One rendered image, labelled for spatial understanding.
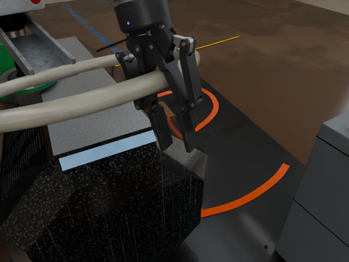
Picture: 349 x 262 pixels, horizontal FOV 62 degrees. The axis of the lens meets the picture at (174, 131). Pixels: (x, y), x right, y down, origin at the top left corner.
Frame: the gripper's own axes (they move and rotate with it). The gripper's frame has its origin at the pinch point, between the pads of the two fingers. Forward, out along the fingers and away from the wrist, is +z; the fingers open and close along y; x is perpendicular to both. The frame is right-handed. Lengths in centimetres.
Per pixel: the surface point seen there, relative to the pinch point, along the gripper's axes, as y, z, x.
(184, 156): 30, 32, -41
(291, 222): 3, 80, -68
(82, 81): 74, 1, -45
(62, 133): 56, 10, -15
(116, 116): 47, 11, -32
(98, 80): 69, 2, -49
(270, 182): 26, 95, -114
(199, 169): 29, 41, -46
